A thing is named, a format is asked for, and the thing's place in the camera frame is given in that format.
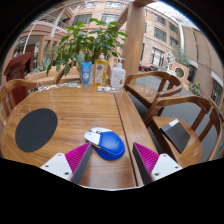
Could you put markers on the yellow flowering plant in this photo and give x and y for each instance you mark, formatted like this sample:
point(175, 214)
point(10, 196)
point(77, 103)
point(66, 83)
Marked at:
point(196, 88)

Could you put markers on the wooden armchair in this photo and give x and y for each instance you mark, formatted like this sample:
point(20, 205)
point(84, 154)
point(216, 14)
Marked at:
point(193, 150)
point(13, 85)
point(146, 95)
point(66, 78)

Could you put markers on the black notebook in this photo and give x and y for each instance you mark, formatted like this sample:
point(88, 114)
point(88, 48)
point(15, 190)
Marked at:
point(176, 135)

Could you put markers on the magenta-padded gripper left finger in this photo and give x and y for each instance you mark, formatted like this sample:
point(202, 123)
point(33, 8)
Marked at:
point(58, 164)

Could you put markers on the blue and white computer mouse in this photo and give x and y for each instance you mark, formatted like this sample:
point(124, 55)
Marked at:
point(109, 146)

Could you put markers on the white pump bottle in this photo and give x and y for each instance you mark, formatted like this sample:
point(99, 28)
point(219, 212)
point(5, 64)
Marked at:
point(118, 76)

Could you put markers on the green potted plant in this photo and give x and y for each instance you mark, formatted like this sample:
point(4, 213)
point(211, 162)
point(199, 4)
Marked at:
point(88, 40)

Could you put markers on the black round mouse pad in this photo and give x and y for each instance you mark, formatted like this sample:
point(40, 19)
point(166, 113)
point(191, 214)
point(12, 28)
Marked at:
point(36, 130)

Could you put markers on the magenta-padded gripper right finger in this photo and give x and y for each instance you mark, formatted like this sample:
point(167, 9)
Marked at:
point(163, 165)

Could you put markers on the small printed cards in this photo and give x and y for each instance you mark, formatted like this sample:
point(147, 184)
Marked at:
point(61, 86)

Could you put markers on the yellow dish soap bottle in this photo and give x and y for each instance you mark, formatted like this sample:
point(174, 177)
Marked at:
point(100, 71)

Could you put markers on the white statue on pedestal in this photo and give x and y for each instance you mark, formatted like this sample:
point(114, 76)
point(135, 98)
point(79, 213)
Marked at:
point(170, 61)

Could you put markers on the dark red wooden lectern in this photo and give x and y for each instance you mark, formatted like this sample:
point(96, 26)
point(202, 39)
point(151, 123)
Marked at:
point(16, 68)

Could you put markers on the blue squeeze tube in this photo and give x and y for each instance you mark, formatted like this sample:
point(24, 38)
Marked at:
point(86, 74)

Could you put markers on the small clear packet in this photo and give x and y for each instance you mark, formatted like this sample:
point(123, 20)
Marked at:
point(104, 89)

